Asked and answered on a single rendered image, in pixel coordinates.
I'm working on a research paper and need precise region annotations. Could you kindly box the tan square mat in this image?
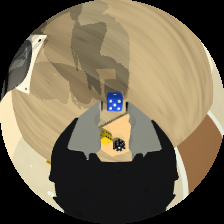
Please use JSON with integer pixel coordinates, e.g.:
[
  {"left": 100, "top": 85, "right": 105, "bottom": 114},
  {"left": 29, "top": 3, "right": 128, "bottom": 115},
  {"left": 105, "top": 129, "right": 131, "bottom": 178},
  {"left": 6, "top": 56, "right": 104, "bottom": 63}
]
[{"left": 99, "top": 113, "right": 131, "bottom": 156}]

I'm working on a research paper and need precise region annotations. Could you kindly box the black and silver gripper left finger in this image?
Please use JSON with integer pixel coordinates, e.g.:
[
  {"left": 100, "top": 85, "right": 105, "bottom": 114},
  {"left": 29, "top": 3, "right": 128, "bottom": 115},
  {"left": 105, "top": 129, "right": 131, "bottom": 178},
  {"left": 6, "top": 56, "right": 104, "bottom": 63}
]
[{"left": 48, "top": 100, "right": 103, "bottom": 182}]

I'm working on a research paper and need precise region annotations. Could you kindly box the blue die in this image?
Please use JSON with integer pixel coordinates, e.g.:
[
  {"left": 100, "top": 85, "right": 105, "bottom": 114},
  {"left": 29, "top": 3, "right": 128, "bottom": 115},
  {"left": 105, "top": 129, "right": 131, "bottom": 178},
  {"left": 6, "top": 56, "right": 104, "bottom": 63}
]
[{"left": 107, "top": 92, "right": 123, "bottom": 111}]

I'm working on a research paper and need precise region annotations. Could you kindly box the black die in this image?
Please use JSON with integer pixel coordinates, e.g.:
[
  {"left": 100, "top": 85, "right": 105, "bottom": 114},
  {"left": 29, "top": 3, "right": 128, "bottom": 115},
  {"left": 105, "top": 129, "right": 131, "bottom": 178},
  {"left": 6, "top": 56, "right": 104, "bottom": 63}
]
[{"left": 113, "top": 139, "right": 126, "bottom": 152}]

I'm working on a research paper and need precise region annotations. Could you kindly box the yellow die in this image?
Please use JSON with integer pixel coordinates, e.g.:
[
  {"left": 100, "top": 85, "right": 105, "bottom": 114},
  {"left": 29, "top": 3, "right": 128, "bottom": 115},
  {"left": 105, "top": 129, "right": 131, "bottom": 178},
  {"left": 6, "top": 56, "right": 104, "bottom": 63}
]
[{"left": 101, "top": 130, "right": 112, "bottom": 145}]

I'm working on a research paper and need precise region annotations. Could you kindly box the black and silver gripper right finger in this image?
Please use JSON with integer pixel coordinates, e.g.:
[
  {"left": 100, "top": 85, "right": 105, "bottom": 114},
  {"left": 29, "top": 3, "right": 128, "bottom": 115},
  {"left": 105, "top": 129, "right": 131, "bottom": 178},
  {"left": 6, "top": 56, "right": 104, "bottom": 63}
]
[{"left": 126, "top": 101, "right": 179, "bottom": 181}]

